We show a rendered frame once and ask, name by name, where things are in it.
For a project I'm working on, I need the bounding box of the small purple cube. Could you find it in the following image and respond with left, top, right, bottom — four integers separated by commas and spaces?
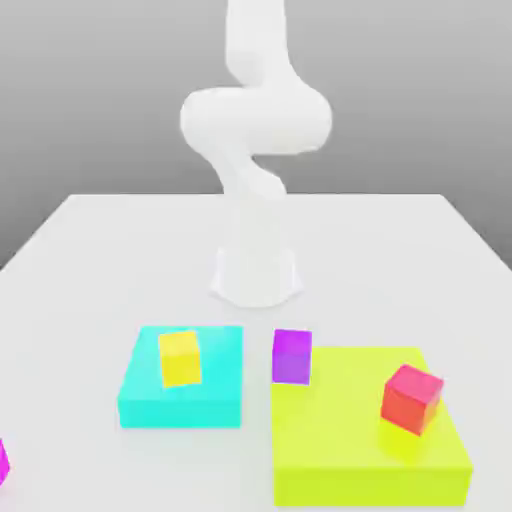
271, 328, 314, 387

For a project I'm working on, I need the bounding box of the small yellow cube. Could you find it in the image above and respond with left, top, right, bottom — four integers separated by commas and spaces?
157, 329, 203, 389

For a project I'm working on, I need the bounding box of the small red cube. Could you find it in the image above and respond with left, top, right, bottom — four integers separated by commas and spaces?
380, 363, 445, 437

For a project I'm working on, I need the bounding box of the small magenta cube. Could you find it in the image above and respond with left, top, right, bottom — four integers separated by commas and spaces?
0, 438, 11, 486

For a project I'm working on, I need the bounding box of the large cyan box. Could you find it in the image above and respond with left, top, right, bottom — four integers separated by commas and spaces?
116, 325, 245, 430

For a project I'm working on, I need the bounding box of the large yellow-green box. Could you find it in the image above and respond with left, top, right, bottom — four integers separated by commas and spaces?
270, 346, 475, 508

